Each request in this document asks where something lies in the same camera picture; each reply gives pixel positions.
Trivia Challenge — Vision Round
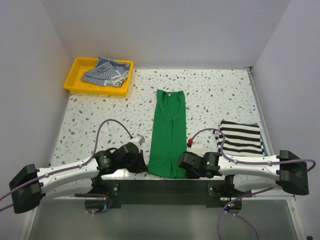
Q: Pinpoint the green tank top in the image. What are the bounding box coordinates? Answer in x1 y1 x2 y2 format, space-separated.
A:
147 89 187 179

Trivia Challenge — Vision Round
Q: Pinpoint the blue striped tank top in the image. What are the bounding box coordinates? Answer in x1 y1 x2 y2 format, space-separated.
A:
81 56 130 88

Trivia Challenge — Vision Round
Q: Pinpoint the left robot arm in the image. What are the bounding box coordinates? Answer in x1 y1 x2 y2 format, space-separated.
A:
9 142 148 214

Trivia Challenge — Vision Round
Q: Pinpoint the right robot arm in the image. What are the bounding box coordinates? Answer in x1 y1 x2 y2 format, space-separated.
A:
177 150 309 197

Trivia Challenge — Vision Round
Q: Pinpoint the black white striped tank top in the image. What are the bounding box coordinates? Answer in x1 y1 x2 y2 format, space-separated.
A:
214 120 264 157

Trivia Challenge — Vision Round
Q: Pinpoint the blue folded tank top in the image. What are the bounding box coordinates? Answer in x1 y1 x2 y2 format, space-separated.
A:
244 122 269 156

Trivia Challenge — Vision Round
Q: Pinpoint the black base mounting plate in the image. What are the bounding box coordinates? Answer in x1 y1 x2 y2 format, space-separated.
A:
75 179 250 209

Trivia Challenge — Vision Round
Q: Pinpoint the yellow plastic tray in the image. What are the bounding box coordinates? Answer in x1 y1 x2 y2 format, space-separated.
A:
64 56 134 97

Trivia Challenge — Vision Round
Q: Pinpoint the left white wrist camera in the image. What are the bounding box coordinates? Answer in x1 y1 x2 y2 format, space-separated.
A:
129 134 145 148

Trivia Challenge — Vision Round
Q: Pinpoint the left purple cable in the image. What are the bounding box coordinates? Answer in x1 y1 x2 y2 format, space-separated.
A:
0 119 137 213

